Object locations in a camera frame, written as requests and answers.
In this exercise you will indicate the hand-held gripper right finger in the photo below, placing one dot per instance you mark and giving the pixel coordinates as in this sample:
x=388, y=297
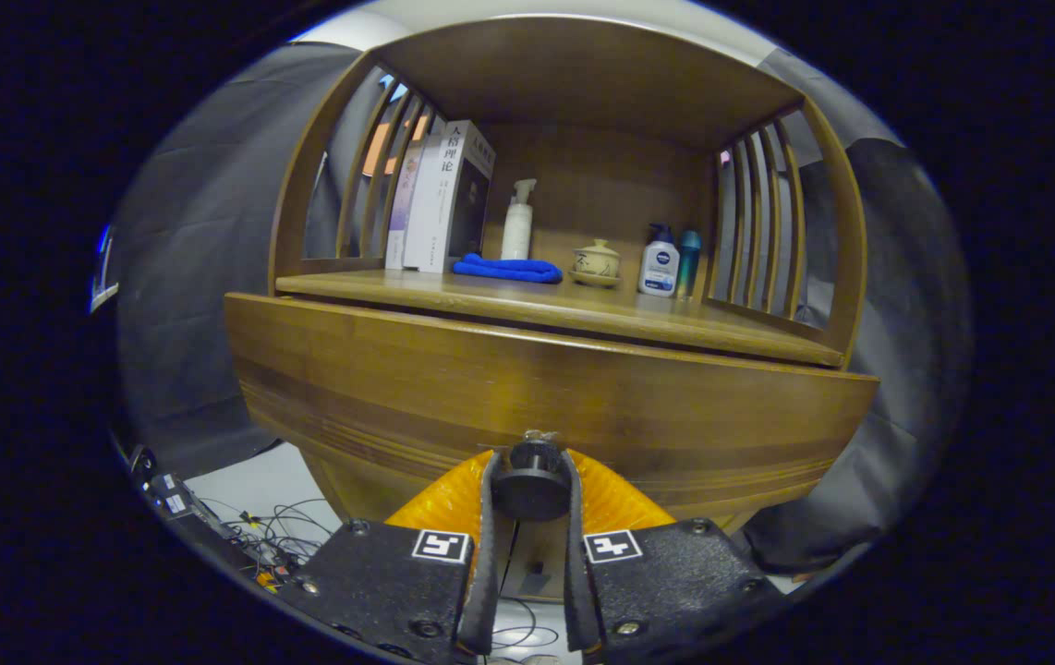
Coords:
x=578, y=591

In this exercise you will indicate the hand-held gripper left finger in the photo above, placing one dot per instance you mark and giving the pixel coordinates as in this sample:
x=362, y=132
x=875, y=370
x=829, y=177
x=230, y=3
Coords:
x=488, y=573

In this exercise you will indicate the black round drawer knob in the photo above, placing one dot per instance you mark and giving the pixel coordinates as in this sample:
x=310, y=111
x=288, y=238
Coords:
x=532, y=489

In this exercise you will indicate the wooden drawer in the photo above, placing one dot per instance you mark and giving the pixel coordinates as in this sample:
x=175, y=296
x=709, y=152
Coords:
x=398, y=388

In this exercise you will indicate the wooden countertop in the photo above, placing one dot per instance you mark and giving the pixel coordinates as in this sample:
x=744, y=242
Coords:
x=583, y=309

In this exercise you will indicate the wooden cabinet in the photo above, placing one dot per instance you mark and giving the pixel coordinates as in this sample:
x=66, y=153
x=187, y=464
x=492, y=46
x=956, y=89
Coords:
x=601, y=83

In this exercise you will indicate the blue folded cloth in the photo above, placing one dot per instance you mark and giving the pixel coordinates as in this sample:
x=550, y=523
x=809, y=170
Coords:
x=509, y=270

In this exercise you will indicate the black electronic box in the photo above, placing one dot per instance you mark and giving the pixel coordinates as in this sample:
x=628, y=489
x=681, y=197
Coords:
x=172, y=499

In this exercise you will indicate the beige lidded teacup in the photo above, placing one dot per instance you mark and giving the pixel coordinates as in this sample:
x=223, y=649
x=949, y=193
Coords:
x=596, y=263

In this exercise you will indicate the white lotion bottle blue cap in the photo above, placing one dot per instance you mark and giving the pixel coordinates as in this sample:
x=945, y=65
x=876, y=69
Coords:
x=659, y=268

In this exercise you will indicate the white spray bottle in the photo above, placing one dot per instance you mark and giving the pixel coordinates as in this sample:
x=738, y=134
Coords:
x=516, y=235

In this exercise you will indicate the teal slim bottle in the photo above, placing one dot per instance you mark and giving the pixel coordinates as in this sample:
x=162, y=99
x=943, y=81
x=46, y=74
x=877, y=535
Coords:
x=687, y=263

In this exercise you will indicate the thin purple book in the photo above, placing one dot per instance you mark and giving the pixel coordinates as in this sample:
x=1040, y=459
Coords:
x=403, y=222

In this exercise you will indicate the thick white book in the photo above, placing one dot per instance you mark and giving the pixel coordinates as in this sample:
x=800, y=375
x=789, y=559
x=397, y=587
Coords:
x=440, y=212

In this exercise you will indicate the white monitor stand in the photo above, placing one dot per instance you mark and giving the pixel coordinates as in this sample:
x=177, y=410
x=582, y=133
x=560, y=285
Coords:
x=105, y=297

